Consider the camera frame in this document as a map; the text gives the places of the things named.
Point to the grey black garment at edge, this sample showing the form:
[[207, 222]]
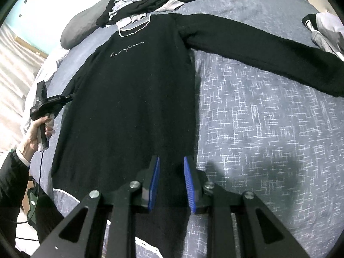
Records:
[[326, 32]]

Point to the black long sleeve sweater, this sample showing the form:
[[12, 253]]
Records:
[[134, 97]]

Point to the left forearm black sleeve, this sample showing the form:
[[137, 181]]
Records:
[[14, 179]]

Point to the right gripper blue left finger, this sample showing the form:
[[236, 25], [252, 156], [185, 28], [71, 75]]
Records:
[[149, 180]]

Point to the person's left hand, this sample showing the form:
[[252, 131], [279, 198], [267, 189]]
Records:
[[29, 144]]

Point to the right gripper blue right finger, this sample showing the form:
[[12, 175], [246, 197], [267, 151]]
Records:
[[194, 182]]

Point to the black and white clothes pile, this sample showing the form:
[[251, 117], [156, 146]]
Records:
[[124, 12]]

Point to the grey pillow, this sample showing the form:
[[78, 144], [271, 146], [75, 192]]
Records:
[[82, 25]]

